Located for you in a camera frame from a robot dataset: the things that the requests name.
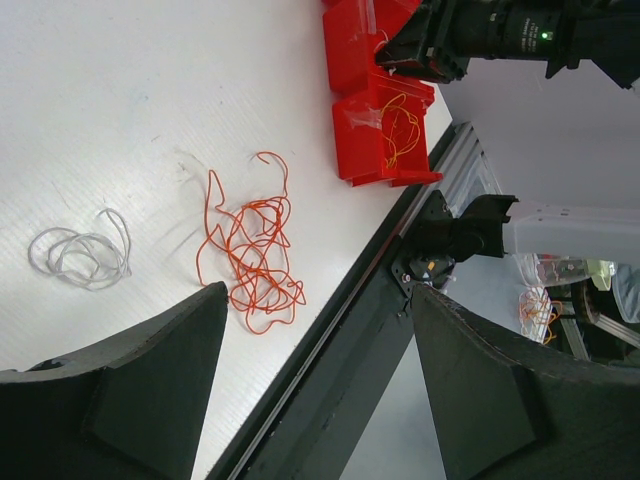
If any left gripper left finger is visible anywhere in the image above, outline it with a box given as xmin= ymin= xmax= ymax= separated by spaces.
xmin=1 ymin=282 xmax=228 ymax=479

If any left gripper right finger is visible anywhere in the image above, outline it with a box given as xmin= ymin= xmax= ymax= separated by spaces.
xmin=411 ymin=285 xmax=639 ymax=479

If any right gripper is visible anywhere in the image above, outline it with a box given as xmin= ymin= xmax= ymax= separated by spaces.
xmin=375 ymin=1 xmax=505 ymax=83

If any yellow thin cable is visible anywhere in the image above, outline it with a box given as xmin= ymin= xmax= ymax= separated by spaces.
xmin=378 ymin=93 xmax=421 ymax=170

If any white thin cable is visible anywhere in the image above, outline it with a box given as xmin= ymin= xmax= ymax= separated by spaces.
xmin=28 ymin=208 xmax=133 ymax=291

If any orange thin cable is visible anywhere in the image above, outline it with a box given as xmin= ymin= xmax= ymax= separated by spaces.
xmin=195 ymin=151 xmax=306 ymax=334

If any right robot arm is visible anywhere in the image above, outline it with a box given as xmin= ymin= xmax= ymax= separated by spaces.
xmin=375 ymin=1 xmax=639 ymax=264

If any red plastic compartment bin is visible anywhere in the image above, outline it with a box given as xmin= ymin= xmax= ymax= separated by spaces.
xmin=322 ymin=0 xmax=442 ymax=187

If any bag of spare cables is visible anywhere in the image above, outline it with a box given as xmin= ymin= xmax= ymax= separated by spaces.
xmin=516 ymin=254 xmax=589 ymax=345

